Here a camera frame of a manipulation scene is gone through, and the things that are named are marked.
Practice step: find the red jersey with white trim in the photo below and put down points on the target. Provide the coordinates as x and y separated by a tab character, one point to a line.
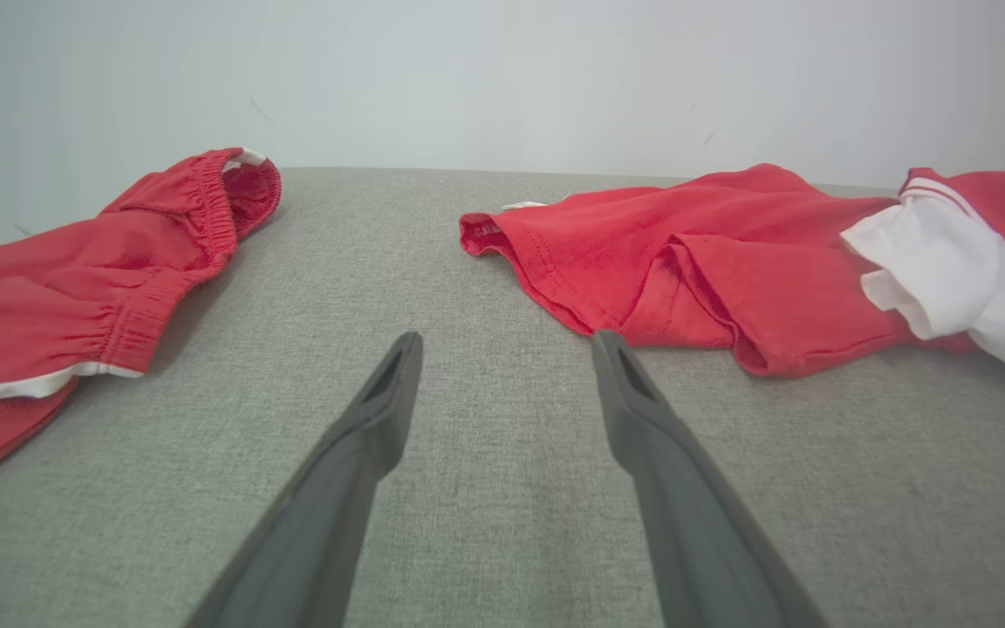
729	270

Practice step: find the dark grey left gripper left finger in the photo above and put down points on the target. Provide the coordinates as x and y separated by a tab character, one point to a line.
319	523

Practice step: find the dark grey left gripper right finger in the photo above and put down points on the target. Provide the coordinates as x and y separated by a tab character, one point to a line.
703	541

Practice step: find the grey fabric sofa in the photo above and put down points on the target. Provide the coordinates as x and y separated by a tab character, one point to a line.
485	288

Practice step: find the red shorts with white trim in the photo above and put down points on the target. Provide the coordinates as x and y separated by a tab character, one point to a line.
40	296

